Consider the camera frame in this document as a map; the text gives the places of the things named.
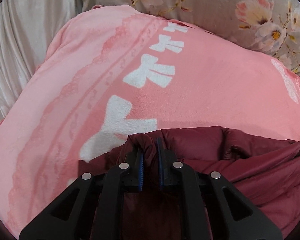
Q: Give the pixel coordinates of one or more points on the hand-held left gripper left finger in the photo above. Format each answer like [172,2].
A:
[140,170]

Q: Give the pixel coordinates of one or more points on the white satin curtain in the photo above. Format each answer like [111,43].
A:
[20,42]

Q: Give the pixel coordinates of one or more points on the maroon puffer jacket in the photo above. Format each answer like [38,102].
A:
[240,175]

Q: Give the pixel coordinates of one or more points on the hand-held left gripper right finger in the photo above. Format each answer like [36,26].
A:
[160,170]

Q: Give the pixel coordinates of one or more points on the grey floral bed sheet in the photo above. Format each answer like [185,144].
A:
[215,10]

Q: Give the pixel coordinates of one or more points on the pink printed blanket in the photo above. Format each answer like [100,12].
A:
[202,92]

